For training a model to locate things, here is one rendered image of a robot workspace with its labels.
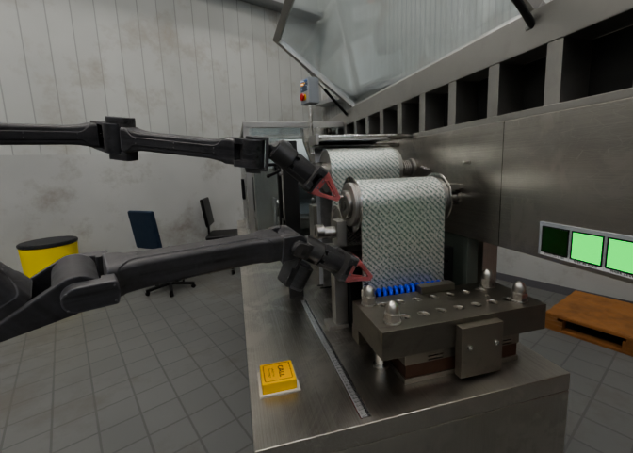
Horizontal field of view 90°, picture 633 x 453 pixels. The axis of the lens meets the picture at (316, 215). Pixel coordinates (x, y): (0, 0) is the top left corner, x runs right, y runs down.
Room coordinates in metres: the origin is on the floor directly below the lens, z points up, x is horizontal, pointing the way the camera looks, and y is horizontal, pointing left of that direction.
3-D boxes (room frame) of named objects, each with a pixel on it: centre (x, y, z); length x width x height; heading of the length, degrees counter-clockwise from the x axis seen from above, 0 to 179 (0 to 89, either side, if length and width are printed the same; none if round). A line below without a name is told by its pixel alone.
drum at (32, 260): (3.08, 2.65, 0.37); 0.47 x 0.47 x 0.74
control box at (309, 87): (1.37, 0.02, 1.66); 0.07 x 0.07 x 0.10; 32
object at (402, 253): (0.80, -0.22, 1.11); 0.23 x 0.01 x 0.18; 104
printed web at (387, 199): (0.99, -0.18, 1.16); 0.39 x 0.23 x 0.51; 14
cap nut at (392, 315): (0.62, -0.15, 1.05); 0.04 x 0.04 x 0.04
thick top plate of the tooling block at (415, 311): (0.70, -0.29, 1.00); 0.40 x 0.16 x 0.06; 104
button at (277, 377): (0.62, 0.10, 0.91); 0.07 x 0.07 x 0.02; 14
